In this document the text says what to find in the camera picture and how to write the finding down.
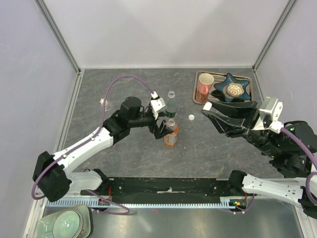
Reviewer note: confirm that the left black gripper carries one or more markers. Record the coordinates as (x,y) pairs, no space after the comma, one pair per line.
(160,132)

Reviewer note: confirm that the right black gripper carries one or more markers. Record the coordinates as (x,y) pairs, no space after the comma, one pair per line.
(230,125)

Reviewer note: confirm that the orange drink bottle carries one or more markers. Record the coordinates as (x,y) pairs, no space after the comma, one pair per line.
(171,139)

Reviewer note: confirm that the clear bottle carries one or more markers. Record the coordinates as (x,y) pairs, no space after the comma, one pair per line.
(108,106)

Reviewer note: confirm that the white bottle cap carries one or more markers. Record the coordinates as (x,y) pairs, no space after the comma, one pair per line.
(191,117)
(207,106)

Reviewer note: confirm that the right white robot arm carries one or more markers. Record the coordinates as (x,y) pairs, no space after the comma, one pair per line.
(291,147)

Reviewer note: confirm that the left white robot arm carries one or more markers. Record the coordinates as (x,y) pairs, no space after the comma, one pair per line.
(55,174)

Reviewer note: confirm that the green label water bottle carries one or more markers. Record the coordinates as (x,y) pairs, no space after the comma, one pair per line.
(171,105)

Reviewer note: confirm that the small patterned bowl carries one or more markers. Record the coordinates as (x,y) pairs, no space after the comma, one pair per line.
(234,90)

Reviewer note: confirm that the blue star-shaped dish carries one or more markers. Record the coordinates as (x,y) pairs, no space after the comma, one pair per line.
(230,78)

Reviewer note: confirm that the metal tray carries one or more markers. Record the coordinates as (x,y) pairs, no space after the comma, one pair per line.
(216,95)

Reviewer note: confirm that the pink mug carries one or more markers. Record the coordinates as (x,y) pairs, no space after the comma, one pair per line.
(205,82)

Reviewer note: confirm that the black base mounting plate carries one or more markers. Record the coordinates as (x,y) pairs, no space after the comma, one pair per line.
(124,186)

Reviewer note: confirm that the green ceramic bowl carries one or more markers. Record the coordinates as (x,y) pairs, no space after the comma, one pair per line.
(67,225)

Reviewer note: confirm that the green ceramic plate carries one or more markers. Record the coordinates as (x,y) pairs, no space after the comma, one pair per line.
(45,225)

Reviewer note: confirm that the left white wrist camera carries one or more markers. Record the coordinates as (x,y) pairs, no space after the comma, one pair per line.
(158,104)

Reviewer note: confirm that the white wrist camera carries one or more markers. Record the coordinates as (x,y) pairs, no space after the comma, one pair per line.
(158,104)
(275,107)

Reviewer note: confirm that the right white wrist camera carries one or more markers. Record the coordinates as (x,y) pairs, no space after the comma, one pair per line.
(275,107)

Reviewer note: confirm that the slotted cable duct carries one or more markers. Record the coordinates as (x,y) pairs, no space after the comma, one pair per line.
(94,202)

